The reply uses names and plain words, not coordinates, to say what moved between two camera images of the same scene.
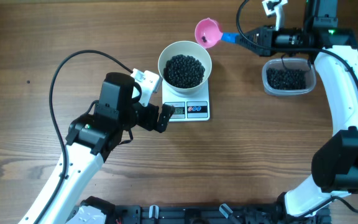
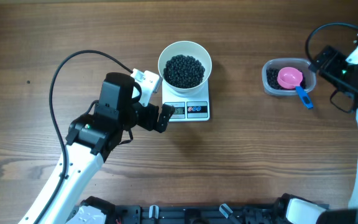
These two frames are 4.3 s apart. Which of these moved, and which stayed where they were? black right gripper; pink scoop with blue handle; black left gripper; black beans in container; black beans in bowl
Moved: pink scoop with blue handle; black right gripper
Stayed: black beans in container; black beans in bowl; black left gripper
